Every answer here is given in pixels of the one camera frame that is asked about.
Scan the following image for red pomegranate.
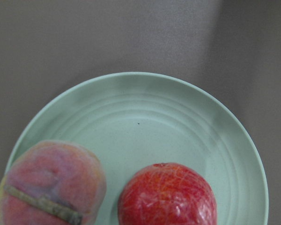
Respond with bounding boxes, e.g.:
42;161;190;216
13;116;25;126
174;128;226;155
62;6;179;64
118;163;217;225

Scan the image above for green pink peach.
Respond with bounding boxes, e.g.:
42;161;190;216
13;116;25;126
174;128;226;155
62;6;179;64
0;140;107;225

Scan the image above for light green plate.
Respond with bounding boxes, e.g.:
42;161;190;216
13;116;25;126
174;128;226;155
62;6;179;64
5;71;269;225

